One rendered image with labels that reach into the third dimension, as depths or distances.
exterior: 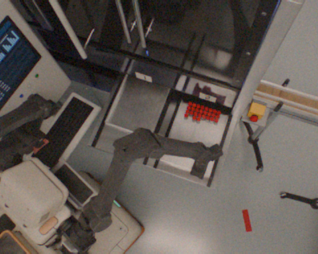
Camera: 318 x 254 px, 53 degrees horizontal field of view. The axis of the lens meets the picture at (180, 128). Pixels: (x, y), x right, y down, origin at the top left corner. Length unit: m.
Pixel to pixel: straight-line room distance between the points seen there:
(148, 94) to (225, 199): 1.13
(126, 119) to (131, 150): 0.73
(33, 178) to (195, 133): 0.82
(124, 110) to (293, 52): 1.79
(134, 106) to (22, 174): 0.73
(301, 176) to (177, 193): 0.97
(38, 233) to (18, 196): 0.19
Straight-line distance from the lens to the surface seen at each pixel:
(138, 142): 1.03
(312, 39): 3.19
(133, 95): 1.77
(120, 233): 2.25
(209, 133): 1.69
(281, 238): 2.61
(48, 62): 1.72
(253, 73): 1.28
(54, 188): 1.26
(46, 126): 1.93
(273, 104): 1.75
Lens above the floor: 2.50
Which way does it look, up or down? 73 degrees down
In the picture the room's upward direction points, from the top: straight up
